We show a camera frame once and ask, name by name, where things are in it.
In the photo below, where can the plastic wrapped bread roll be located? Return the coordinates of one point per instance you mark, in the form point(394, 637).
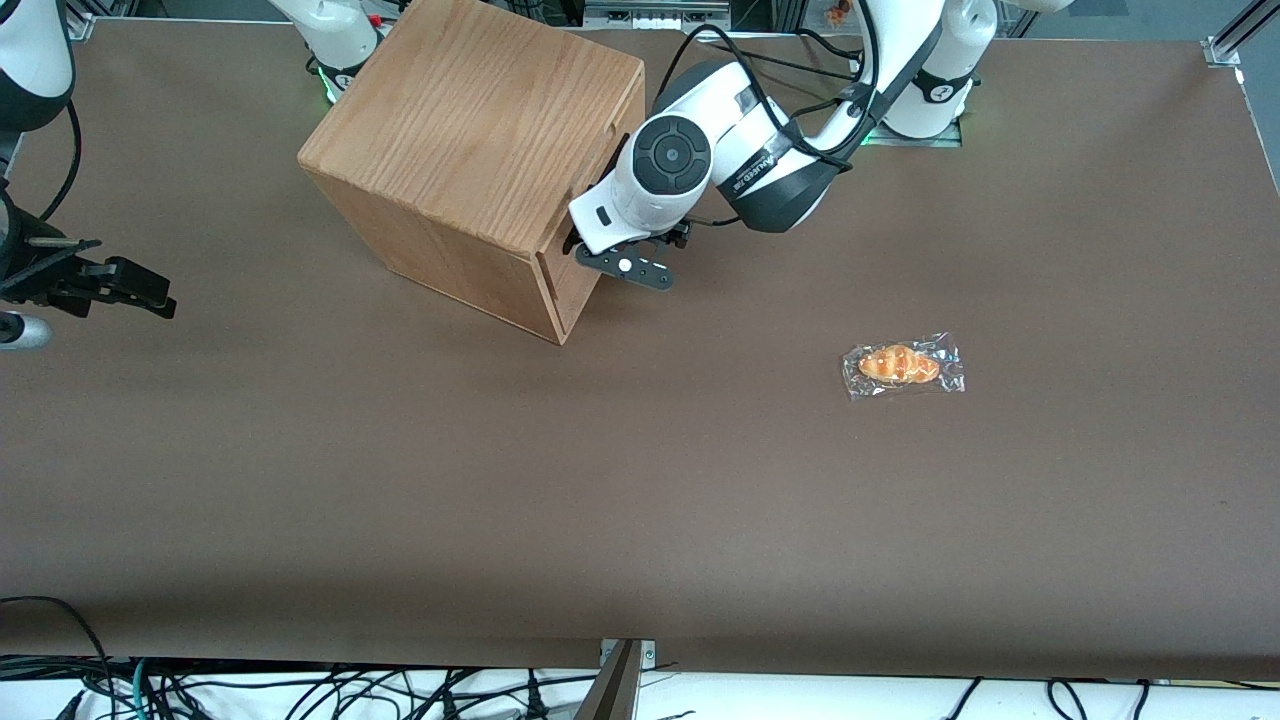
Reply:
point(898, 365)

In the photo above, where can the wooden drawer cabinet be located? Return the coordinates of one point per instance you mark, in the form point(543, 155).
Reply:
point(470, 110)

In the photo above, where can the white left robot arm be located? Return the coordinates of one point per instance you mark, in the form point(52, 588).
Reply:
point(720, 100)

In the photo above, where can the metal table edge bracket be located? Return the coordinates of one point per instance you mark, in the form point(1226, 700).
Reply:
point(648, 652)

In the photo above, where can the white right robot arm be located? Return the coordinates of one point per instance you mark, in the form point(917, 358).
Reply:
point(335, 30)

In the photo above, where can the metal corner bracket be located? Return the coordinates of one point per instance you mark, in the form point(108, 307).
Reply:
point(82, 22)

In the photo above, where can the metal rack frame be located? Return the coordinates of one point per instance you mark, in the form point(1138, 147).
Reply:
point(650, 15)

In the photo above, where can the brown camera post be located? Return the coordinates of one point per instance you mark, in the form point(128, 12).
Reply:
point(610, 695)

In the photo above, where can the table cover sheet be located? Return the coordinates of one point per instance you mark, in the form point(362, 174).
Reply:
point(640, 480)

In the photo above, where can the aluminium frame profile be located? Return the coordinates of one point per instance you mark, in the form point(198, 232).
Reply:
point(1222, 50)

